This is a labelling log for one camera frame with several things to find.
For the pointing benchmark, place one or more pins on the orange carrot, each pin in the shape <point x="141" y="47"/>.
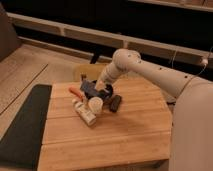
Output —
<point x="76" y="93"/>

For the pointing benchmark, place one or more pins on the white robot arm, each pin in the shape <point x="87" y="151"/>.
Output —
<point x="192" y="121"/>

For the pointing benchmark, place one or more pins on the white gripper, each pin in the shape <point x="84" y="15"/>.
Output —
<point x="100" y="85"/>

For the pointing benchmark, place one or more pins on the white ceramic cup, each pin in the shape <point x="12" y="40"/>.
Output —
<point x="95" y="104"/>

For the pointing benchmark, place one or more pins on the white plastic bottle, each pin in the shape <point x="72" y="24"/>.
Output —
<point x="86" y="115"/>

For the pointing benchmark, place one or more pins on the dark brown oblong object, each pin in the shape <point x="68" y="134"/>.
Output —
<point x="115" y="103"/>

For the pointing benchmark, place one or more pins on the wooden table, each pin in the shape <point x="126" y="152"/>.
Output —
<point x="138" y="132"/>

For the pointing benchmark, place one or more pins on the black ceramic bowl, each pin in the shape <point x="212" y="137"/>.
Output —
<point x="105" y="95"/>

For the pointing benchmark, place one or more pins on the white wall rail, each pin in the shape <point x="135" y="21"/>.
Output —
<point x="105" y="38"/>

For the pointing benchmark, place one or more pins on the black floor mat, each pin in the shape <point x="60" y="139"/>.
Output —
<point x="20" y="146"/>

